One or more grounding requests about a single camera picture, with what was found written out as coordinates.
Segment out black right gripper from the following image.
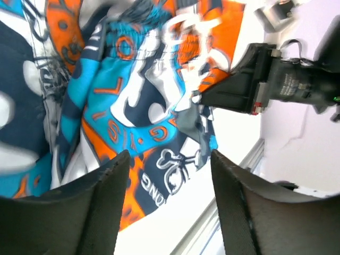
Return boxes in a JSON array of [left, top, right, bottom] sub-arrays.
[[200, 16, 339, 114]]

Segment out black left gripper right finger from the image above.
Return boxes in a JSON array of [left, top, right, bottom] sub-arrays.
[[210, 149, 340, 255]]

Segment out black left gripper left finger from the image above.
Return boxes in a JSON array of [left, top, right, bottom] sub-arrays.
[[1, 151, 130, 255]]

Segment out colourful patterned shorts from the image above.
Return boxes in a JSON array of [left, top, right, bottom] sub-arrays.
[[1, 1, 245, 230]]

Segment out aluminium mounting rail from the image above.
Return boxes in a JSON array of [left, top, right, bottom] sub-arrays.
[[172, 139, 265, 254]]

